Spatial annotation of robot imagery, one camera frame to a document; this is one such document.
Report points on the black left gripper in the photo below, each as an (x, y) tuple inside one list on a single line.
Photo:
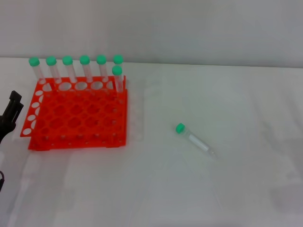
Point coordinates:
[(7, 123)]

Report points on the clear test tube green cap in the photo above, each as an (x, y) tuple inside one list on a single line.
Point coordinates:
[(180, 128), (34, 62), (117, 70), (101, 59), (118, 58), (67, 60), (84, 59), (51, 61)]

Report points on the orange plastic test tube rack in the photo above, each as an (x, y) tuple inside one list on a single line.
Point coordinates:
[(78, 113)]

